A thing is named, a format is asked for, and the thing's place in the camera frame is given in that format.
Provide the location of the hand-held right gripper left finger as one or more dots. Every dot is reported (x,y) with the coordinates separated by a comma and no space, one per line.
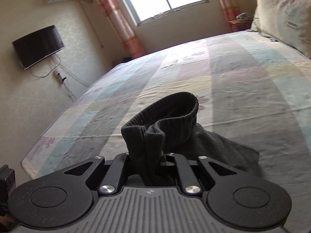
(120,166)

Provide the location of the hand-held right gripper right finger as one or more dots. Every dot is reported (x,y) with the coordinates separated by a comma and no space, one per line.
(181,168)

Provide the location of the dark grey sweater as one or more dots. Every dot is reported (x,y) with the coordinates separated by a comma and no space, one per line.
(175,131)

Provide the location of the bed with patchwork sheet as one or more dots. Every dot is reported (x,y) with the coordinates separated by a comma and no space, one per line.
(218,77)

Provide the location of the wooden nightstand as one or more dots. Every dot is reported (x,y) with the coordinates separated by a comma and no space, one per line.
(239,25)

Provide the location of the grey bundle on nightstand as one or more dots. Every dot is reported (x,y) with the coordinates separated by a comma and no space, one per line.
(245,16)

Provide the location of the cream printed pillow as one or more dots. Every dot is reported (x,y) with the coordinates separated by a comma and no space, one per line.
(284,19)

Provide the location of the black wall television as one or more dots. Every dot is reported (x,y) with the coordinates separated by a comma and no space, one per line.
(37,46)

